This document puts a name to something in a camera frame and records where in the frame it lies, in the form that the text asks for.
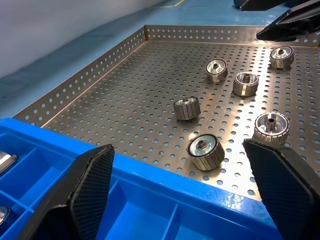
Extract blue plastic compartment bin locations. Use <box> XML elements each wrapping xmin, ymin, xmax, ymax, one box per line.
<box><xmin>0</xmin><ymin>117</ymin><xmax>285</xmax><ymax>240</ymax></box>

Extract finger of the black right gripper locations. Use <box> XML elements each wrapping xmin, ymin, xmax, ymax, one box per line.
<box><xmin>256</xmin><ymin>3</ymin><xmax>320</xmax><ymax>48</ymax></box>
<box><xmin>233</xmin><ymin>0</ymin><xmax>288</xmax><ymax>12</ymax></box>

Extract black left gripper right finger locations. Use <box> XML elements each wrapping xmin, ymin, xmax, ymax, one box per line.
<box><xmin>242</xmin><ymin>138</ymin><xmax>320</xmax><ymax>240</ymax></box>

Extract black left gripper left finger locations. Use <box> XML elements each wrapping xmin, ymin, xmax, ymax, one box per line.
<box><xmin>18</xmin><ymin>144</ymin><xmax>115</xmax><ymax>240</ymax></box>

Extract perforated metal tray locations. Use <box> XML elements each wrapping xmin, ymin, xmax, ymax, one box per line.
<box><xmin>12</xmin><ymin>24</ymin><xmax>320</xmax><ymax>203</ymax></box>

